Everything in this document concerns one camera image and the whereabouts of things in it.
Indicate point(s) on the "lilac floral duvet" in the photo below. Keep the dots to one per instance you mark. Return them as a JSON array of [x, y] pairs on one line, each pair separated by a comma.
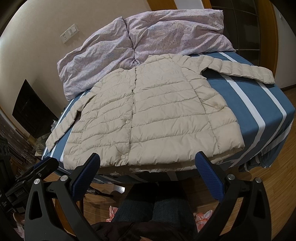
[[127, 42]]

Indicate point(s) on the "wooden door frame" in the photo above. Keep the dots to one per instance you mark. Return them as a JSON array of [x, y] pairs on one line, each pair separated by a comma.
[[270, 37]]

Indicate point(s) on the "beige quilted down jacket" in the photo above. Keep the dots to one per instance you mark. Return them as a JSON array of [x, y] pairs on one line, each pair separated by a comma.
[[161, 112]]

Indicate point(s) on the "blue white striped bed sheet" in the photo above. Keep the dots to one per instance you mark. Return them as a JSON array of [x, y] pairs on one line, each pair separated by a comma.
[[263, 112]]

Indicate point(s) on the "dark blue jeans leg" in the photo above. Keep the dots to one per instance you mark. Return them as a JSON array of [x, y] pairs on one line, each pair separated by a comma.
[[159, 202]]

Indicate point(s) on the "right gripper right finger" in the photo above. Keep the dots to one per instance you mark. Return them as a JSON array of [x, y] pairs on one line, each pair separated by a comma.
[[253, 221]]

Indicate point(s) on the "black television screen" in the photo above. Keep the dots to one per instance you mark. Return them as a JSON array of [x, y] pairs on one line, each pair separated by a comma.
[[31, 112]]

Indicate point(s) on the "white wall switch socket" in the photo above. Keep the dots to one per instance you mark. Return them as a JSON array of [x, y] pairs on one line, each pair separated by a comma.
[[69, 33]]

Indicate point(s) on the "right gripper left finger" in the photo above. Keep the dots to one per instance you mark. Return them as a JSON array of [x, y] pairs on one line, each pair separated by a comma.
[[41, 219]]

